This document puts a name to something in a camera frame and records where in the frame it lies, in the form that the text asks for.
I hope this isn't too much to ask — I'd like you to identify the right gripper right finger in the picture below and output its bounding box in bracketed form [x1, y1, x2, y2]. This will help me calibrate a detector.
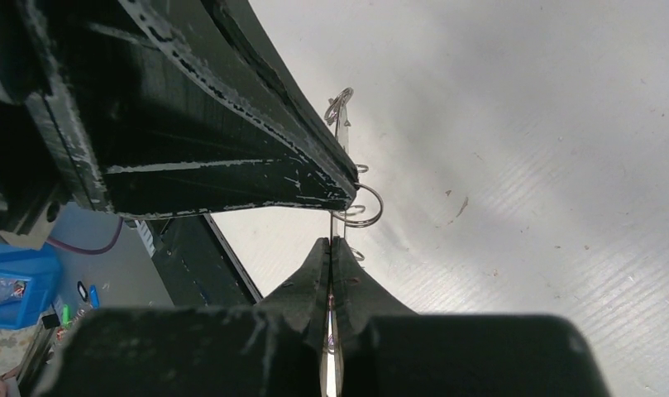
[330, 237, 415, 356]

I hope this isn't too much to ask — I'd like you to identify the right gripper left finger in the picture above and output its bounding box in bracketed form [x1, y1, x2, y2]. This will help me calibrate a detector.
[256, 237, 331, 354]

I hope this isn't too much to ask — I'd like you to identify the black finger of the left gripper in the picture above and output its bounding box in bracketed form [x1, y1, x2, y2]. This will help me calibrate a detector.
[16, 1, 358, 220]

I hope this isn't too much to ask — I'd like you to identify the round metal keyring disc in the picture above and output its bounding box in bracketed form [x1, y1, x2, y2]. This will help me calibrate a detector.
[320, 87, 385, 397]

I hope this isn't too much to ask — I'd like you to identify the blue storage bin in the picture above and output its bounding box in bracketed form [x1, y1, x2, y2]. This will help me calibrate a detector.
[0, 243, 62, 330]

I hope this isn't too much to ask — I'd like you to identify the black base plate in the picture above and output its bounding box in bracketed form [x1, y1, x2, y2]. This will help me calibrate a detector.
[146, 215, 264, 307]

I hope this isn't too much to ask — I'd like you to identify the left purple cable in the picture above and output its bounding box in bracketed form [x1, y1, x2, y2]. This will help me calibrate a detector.
[45, 216, 126, 256]

